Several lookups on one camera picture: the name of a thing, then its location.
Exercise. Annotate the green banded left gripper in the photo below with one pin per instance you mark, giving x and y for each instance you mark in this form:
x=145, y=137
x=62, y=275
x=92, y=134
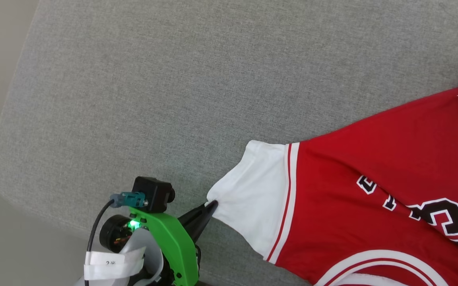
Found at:
x=173, y=246

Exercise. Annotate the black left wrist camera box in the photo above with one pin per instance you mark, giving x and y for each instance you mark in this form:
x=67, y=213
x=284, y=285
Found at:
x=153, y=194

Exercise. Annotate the white paper label tape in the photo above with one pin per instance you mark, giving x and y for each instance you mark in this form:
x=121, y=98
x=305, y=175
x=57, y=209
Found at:
x=109, y=265

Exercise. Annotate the red white basketball jersey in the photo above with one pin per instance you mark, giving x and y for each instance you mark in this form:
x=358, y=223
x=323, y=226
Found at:
x=364, y=190

